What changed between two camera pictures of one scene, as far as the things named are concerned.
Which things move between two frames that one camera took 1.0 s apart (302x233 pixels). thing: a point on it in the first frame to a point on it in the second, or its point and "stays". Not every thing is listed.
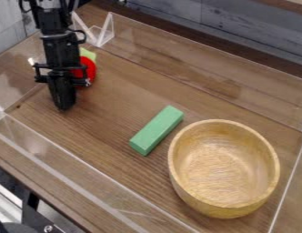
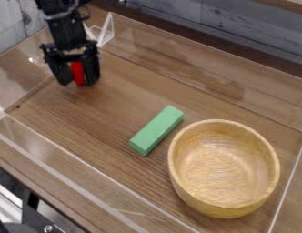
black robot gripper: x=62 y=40 to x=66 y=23
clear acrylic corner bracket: x=101 y=35 stays
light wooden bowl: x=225 y=167 stays
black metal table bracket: x=34 y=217 stays
